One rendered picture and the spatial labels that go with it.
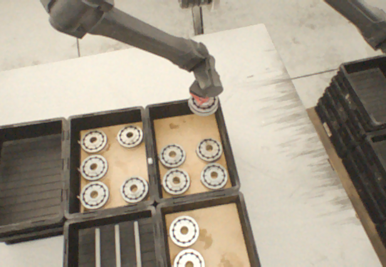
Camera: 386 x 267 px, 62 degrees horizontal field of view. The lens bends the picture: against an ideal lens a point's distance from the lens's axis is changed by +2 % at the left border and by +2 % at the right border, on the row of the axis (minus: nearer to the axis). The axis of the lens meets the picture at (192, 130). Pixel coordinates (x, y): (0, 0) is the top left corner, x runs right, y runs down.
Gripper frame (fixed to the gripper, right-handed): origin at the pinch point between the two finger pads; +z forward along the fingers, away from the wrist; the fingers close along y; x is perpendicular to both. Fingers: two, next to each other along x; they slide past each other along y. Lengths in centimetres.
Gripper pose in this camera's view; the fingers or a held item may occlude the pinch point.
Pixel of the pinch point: (203, 97)
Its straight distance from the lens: 111.7
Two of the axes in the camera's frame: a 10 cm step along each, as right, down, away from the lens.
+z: 0.0, 4.7, 8.8
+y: 5.1, -7.6, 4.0
